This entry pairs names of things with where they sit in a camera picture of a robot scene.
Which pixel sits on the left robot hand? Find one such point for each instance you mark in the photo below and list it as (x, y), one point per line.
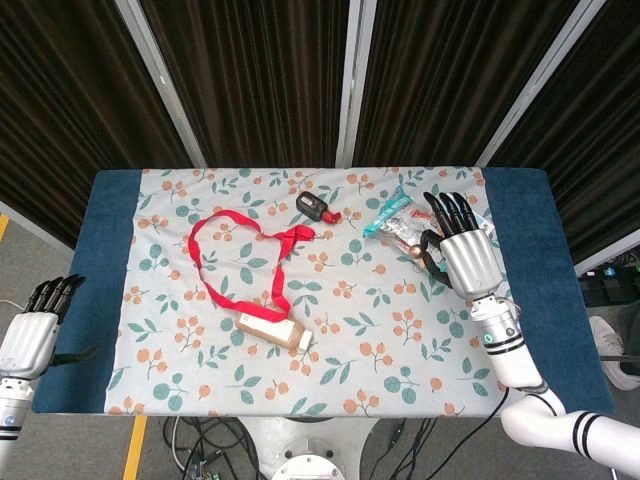
(27, 342)

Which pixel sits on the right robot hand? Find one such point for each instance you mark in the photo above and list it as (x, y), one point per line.
(470, 260)

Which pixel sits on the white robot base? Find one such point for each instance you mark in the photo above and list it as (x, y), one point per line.
(310, 445)

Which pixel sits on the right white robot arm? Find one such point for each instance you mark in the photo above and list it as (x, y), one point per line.
(505, 345)

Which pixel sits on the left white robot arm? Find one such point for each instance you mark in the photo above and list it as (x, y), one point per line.
(12, 405)

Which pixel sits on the blue table cover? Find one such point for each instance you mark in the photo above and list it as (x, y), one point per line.
(530, 240)

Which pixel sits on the teal foil snack bag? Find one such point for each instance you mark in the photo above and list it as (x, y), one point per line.
(395, 227)

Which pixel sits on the black equipment on floor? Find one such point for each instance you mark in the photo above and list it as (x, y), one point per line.
(607, 285)

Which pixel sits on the white shoe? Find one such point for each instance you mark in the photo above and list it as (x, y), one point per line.
(612, 345)

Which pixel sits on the small black bottle red cap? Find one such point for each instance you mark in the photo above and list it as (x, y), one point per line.
(310, 205)

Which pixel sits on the floral printed tablecloth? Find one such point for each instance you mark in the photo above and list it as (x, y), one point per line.
(300, 280)

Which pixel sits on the dark pleated screen panel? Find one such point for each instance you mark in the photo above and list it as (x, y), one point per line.
(60, 100)
(450, 75)
(600, 125)
(250, 75)

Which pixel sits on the beige tube bottle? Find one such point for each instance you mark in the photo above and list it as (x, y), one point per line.
(270, 331)

